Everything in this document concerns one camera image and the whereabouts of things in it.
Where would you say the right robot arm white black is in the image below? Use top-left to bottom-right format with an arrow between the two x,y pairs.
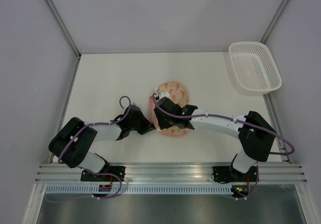
154,97 -> 275,181

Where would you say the purple cable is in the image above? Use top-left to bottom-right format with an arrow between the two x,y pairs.
57,95 -> 132,204
152,92 -> 295,201

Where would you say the aluminium frame post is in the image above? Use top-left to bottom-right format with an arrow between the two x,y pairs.
260,0 -> 290,44
44,0 -> 81,60

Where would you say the white slotted cable duct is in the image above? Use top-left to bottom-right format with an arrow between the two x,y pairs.
46,184 -> 233,195

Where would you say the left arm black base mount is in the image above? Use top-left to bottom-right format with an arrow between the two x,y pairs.
80,166 -> 126,182

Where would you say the white perforated plastic basket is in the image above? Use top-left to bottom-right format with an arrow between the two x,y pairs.
229,41 -> 282,95

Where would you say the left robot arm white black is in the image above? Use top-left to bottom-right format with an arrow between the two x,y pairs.
49,105 -> 155,182

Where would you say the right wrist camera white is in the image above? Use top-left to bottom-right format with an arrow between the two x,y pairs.
153,91 -> 171,100

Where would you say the floral mesh laundry bag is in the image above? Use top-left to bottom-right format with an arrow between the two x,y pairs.
147,81 -> 190,137

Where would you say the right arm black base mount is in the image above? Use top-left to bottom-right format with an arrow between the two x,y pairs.
211,166 -> 243,184

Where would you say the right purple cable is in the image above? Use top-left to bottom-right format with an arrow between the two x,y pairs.
152,92 -> 295,201

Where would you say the aluminium mounting rail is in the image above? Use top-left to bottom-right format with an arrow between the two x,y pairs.
35,162 -> 307,185

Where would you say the left aluminium frame post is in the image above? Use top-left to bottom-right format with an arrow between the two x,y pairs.
44,0 -> 81,60

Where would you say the right aluminium frame post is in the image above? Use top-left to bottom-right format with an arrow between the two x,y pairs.
260,0 -> 290,44

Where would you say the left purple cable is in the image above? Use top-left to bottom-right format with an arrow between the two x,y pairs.
57,95 -> 132,204

